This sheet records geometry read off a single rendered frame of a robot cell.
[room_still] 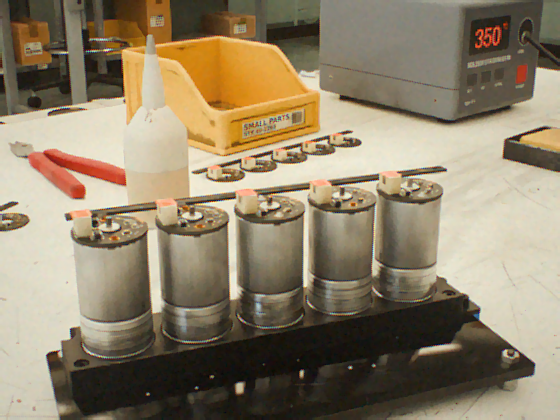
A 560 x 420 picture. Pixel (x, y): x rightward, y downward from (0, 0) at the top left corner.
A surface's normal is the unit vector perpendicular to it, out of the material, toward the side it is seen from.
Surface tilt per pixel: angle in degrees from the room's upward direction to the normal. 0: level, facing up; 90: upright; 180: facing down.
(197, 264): 90
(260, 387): 0
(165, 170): 90
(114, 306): 90
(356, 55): 90
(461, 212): 0
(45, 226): 0
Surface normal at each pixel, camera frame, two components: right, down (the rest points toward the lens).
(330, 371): 0.00, -0.93
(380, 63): -0.75, 0.23
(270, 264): 0.07, 0.36
